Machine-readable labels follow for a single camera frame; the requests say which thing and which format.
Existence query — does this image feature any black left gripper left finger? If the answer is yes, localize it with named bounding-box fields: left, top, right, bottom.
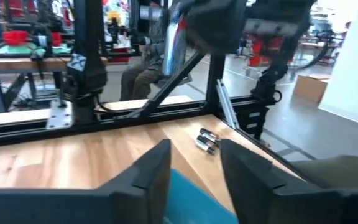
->
left=0, top=138, right=172, bottom=224

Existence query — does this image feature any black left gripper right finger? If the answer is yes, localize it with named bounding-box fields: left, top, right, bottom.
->
left=219, top=138, right=358, bottom=224

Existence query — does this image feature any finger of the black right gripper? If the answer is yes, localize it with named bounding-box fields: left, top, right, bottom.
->
left=252, top=33, right=272, bottom=104
left=267, top=30, right=308, bottom=104

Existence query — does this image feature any silver black battery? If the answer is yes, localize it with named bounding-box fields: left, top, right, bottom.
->
left=199, top=127, right=221, bottom=141
left=196, top=135, right=220, bottom=149
left=195, top=141, right=216, bottom=156

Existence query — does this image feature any dark teal plastic bin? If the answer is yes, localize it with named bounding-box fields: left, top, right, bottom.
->
left=162, top=169, right=239, bottom=224

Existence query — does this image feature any red cart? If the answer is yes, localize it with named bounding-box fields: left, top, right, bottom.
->
left=246, top=33, right=287, bottom=68

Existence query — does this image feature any cardboard box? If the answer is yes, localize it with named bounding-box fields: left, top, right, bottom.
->
left=292, top=73, right=331, bottom=104

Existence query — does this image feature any person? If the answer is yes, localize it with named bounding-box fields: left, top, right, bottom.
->
left=119, top=0, right=180, bottom=101

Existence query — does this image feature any wooden workbench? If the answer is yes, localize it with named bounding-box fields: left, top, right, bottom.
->
left=0, top=55, right=109, bottom=114

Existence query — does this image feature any green cutting mat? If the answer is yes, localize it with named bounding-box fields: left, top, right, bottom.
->
left=0, top=42, right=73, bottom=56

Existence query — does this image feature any red plastic bin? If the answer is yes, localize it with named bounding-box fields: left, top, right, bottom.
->
left=2, top=30, right=29, bottom=47

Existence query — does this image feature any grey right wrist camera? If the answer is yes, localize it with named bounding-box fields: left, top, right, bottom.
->
left=243, top=17, right=300, bottom=37

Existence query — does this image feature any silver metal bracket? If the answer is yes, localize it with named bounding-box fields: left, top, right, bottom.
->
left=216, top=78, right=240, bottom=130

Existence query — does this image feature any black aluminium table frame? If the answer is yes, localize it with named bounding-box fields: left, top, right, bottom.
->
left=0, top=51, right=310, bottom=183

